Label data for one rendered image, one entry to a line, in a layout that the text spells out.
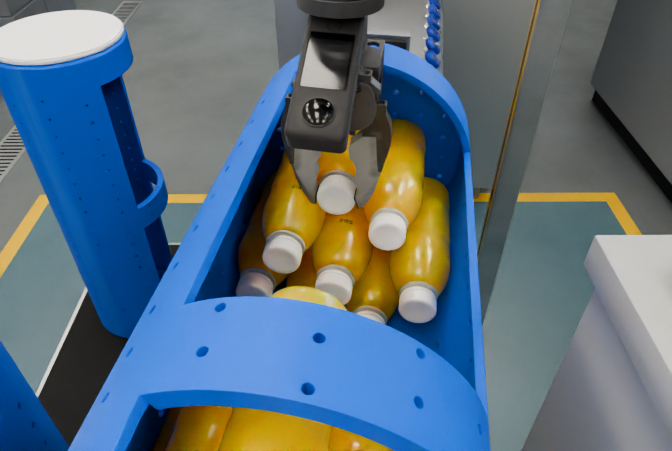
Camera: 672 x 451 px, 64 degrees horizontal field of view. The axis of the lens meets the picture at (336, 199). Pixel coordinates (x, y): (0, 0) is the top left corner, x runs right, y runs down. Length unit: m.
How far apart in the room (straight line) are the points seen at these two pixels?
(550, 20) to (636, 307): 0.83
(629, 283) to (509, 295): 1.55
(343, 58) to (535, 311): 1.69
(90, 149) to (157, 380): 1.01
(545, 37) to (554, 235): 1.25
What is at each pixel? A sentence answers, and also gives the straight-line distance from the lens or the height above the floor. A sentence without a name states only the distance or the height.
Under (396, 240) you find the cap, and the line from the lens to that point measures 0.56.
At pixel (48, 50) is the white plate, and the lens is 1.26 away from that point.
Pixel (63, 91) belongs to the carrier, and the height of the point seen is 0.97.
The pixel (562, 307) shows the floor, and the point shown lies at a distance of 2.08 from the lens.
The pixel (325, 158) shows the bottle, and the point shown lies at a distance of 0.55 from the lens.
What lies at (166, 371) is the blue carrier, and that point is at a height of 1.22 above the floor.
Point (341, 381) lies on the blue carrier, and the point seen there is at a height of 1.23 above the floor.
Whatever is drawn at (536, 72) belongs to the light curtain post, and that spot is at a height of 0.96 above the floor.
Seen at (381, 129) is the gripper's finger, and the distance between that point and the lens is 0.48.
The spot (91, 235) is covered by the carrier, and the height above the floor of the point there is 0.58.
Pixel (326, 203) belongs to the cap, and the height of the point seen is 1.14.
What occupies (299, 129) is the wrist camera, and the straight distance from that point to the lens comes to 0.39.
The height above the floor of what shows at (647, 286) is 1.15.
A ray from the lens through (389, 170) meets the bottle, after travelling 0.59.
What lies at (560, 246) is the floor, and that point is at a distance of 2.31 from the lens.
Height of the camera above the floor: 1.49
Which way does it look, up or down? 39 degrees down
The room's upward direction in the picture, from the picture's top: straight up
